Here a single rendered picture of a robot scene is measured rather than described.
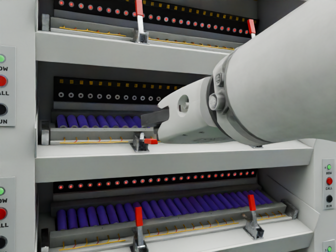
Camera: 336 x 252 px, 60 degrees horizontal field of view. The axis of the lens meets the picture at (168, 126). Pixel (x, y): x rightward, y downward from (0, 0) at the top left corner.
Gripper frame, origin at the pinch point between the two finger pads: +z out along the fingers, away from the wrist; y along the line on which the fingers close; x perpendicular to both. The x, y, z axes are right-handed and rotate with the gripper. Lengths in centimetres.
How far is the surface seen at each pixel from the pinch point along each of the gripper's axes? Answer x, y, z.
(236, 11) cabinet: 39, 35, 28
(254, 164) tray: -5.3, 26.0, 16.2
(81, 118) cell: 6.1, -9.7, 25.7
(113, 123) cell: 4.8, -3.5, 23.4
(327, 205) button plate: -16, 47, 17
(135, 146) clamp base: -0.8, -1.0, 16.0
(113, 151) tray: -1.7, -5.2, 15.9
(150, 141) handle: -0.8, -0.6, 8.9
